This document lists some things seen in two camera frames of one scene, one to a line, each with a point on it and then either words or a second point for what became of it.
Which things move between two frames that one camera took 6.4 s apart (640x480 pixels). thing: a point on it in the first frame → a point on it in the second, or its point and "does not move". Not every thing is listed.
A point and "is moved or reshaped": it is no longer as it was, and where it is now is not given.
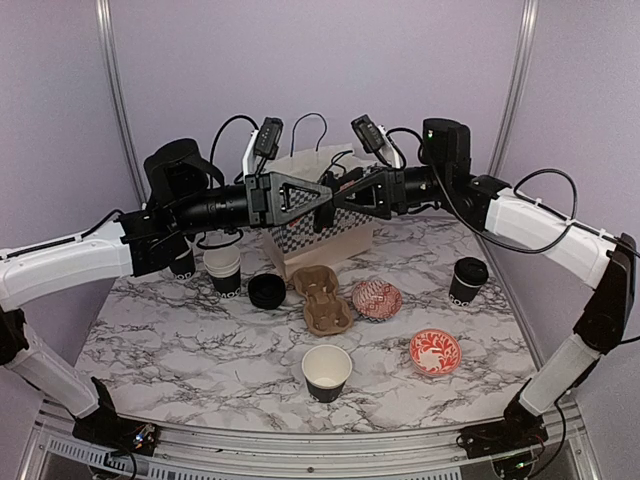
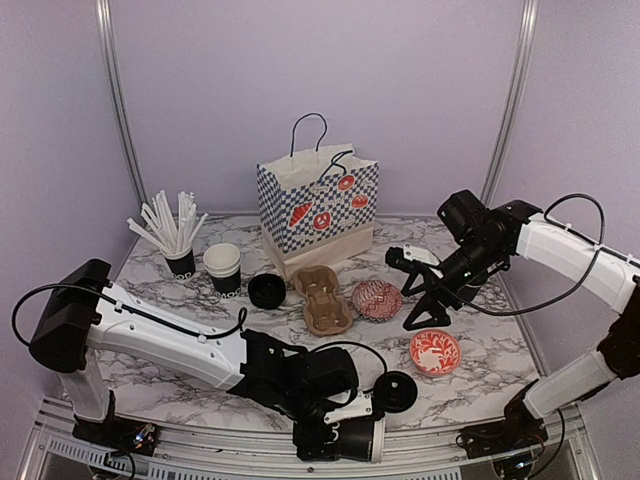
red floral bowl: x=435 y=352 does not move
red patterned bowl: x=377 y=299 does not move
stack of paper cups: x=223 y=264 does not move
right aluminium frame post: x=529 y=19 does not move
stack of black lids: x=266 y=291 does not move
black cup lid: x=324 y=216 → x=395 y=392
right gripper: x=390 y=194 → x=435 y=288
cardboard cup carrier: x=325 y=312 does not move
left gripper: x=260 y=187 → x=305 y=439
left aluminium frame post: x=109 y=48 does not move
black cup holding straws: x=183 y=267 does not move
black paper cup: x=325 y=369 is moved or reshaped
